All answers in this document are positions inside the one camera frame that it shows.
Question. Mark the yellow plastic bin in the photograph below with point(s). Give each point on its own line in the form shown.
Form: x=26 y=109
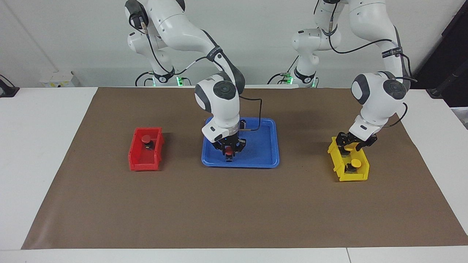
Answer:
x=351 y=177

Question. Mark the brown table mat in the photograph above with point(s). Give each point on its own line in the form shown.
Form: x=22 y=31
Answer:
x=219 y=208

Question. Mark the black cylindrical capacitor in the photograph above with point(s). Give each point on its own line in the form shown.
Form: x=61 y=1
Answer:
x=244 y=125

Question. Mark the red plastic bin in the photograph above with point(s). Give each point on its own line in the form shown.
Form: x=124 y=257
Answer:
x=140 y=164

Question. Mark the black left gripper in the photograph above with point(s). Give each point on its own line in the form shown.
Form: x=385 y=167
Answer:
x=363 y=140

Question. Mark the dark panel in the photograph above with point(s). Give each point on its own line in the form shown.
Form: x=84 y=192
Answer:
x=449 y=47

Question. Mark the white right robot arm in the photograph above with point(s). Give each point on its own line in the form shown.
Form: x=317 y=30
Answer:
x=219 y=106

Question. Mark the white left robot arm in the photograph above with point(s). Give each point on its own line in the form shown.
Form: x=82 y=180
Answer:
x=376 y=98

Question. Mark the blue plastic tray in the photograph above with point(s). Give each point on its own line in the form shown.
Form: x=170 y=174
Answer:
x=259 y=149

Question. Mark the yellow push button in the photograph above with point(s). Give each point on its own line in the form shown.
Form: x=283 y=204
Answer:
x=349 y=147
x=354 y=164

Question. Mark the red push button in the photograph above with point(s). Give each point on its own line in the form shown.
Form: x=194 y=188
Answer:
x=228 y=152
x=146 y=139

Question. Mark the black stand bar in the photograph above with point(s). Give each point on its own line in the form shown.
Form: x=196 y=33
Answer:
x=448 y=82

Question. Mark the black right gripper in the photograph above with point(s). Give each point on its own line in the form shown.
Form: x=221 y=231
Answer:
x=228 y=140

